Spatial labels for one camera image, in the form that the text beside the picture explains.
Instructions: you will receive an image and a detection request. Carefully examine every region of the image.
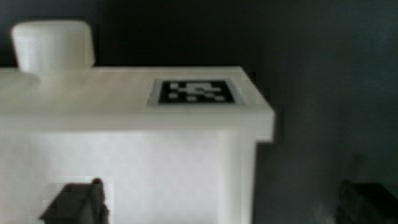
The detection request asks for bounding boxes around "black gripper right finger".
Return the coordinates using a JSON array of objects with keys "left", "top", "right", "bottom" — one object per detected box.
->
[{"left": 335, "top": 180, "right": 398, "bottom": 224}]

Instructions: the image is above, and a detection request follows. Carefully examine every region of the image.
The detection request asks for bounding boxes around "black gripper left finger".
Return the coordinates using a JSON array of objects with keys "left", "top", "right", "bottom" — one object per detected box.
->
[{"left": 40, "top": 178, "right": 111, "bottom": 224}]

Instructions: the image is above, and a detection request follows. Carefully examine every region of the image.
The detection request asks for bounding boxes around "white front drawer with knob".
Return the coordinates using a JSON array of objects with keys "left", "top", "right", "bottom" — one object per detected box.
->
[{"left": 0, "top": 20, "right": 276, "bottom": 224}]

